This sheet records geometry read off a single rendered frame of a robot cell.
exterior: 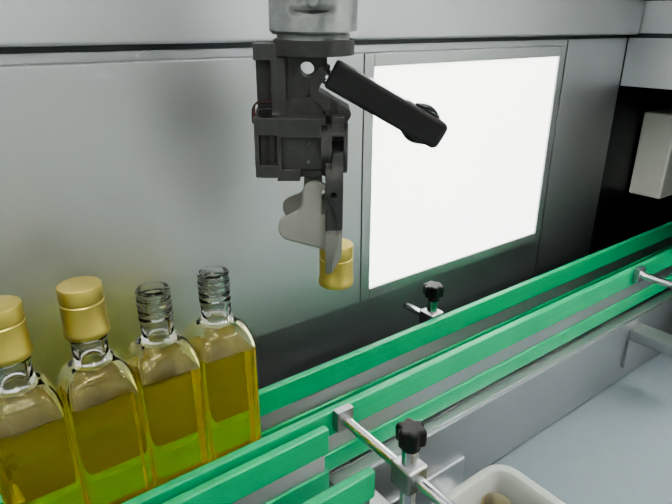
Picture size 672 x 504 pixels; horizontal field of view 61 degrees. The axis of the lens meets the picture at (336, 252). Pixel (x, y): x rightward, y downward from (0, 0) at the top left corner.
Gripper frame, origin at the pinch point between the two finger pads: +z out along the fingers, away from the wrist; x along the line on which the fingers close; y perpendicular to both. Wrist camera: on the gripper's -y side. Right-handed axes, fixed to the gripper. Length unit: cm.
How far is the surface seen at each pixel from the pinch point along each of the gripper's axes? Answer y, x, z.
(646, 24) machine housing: -59, -61, -20
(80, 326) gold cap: 20.3, 13.2, 0.7
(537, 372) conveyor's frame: -30.2, -17.6, 26.9
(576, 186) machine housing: -49, -57, 10
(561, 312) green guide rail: -34.5, -22.6, 19.6
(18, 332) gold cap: 23.7, 15.7, -0.2
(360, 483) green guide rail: -2.2, 12.6, 17.8
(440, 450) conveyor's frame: -13.8, -5.0, 30.0
